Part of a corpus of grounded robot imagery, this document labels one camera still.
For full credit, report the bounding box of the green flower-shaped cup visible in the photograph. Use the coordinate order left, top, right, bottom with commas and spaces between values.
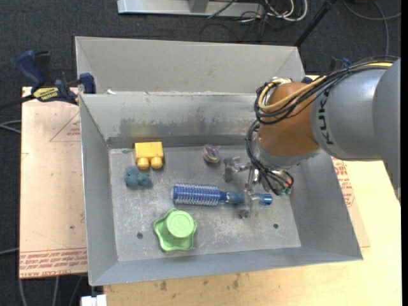
153, 208, 198, 252

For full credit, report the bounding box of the yellow toy building block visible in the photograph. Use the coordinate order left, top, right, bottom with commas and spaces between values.
133, 141, 165, 171

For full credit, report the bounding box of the dark blue bumpy toy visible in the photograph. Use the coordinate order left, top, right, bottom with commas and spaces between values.
124, 165, 154, 188

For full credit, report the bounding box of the grey metal bin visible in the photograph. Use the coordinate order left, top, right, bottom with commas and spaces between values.
75, 36, 364, 287

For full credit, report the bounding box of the brown cardboard board red print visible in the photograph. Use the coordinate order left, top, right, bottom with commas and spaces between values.
18, 86, 371, 279

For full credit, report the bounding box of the blue round hairbrush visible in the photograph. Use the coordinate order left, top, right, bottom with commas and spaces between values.
171, 183, 273, 207

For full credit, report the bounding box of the small multicoloured spinning top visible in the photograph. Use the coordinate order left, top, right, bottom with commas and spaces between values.
201, 143, 222, 165

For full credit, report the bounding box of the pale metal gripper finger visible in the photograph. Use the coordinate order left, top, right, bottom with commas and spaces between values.
238, 188, 261, 220
222, 156, 252, 184

